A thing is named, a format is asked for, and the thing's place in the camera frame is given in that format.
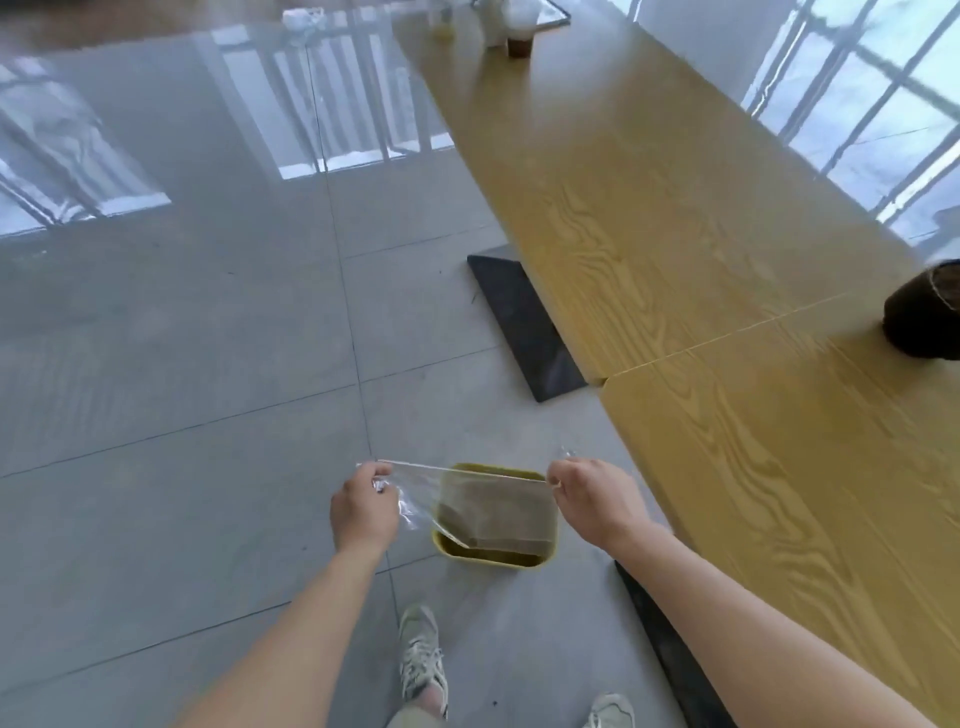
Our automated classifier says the person's left hand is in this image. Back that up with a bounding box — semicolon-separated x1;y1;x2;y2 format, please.
330;462;402;557

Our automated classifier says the black table base plate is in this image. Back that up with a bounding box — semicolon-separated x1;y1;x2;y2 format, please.
466;243;589;404
615;561;739;728

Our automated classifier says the person's right shoe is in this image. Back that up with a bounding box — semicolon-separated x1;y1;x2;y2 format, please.
584;693;636;728

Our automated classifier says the person's right forearm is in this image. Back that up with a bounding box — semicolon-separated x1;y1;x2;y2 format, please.
604;520;940;728

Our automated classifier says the white crumpled paper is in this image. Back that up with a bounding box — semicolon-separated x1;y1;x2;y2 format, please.
282;7;328;48

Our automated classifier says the person's right hand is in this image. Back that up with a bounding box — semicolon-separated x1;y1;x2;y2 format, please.
546;458;652;554

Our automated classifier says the person's left leg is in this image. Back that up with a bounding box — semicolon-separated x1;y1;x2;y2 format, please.
386;686;450;728

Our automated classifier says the clear plastic bag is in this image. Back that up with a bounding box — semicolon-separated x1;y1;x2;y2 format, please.
372;447;579;554

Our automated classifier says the dark framed tray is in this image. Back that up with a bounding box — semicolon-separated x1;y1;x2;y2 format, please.
528;0;571;36

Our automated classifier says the dark brown round pot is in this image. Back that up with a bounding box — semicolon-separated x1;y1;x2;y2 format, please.
882;259;960;362

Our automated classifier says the person's left forearm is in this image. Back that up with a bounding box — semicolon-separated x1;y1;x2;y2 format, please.
171;538;393;728

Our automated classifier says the wooden long table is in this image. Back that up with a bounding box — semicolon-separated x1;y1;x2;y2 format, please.
390;0;960;728

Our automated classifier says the person's left shoe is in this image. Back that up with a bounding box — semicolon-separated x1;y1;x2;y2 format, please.
398;605;450;720

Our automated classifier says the yellow waste bin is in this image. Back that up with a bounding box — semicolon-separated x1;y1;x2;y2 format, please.
430;462;562;570

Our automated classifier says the person's shoe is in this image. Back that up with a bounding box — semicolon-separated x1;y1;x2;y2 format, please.
398;605;450;720
584;693;636;728

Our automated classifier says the clear cup with dark drink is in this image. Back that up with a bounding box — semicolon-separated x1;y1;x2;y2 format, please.
501;0;543;59

